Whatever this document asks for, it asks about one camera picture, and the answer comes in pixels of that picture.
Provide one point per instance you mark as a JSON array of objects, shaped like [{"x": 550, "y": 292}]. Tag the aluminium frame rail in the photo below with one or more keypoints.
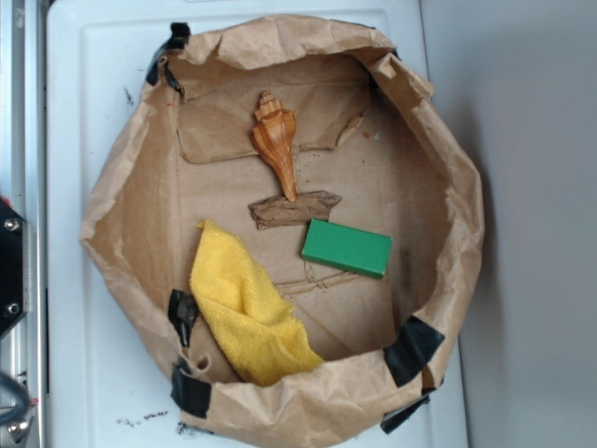
[{"x": 24, "y": 294}]

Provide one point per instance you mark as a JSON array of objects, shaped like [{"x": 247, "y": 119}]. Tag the brown paper bag tray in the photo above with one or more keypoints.
[{"x": 366, "y": 130}]

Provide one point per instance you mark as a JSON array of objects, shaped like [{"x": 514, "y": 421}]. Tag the brown wood piece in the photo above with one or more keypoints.
[{"x": 277, "y": 211}]

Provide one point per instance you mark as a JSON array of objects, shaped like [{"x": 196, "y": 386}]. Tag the yellow microfiber cloth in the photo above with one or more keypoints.
[{"x": 254, "y": 326}]

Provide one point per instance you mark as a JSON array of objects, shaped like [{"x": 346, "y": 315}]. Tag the orange conch shell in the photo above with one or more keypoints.
[{"x": 273, "y": 137}]

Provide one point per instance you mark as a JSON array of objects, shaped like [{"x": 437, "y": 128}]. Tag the green rectangular block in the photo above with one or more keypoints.
[{"x": 347, "y": 248}]

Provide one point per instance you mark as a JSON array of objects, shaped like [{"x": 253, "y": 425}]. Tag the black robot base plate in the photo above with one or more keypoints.
[{"x": 12, "y": 268}]

